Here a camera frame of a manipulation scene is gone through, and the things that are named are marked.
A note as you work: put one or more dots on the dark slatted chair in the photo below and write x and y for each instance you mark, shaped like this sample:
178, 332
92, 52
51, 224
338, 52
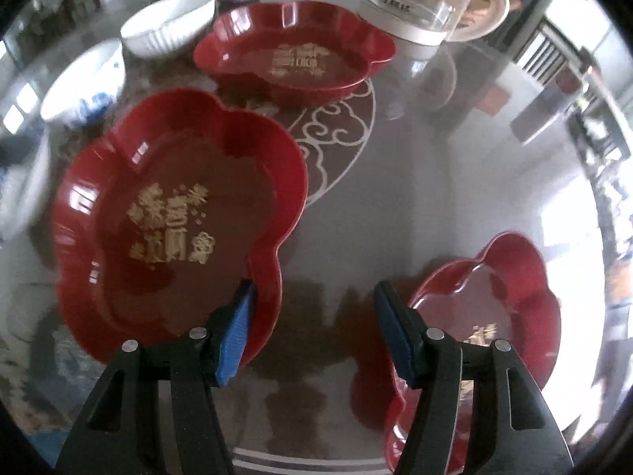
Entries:
541, 57

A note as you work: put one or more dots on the red flower-shaped plate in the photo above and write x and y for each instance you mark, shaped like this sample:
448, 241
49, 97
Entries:
519, 282
247, 59
173, 183

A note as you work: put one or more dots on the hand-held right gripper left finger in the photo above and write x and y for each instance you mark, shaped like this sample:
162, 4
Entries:
237, 336

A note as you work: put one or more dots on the white bowl with blue pattern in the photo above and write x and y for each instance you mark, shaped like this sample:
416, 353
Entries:
79, 84

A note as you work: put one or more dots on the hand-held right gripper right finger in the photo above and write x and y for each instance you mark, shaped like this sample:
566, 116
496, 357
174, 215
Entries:
395, 336

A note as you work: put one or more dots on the stack of plates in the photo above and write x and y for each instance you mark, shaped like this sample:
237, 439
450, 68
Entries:
420, 0

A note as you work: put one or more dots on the white ribbed bowl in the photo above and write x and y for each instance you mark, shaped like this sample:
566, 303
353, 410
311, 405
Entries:
163, 34

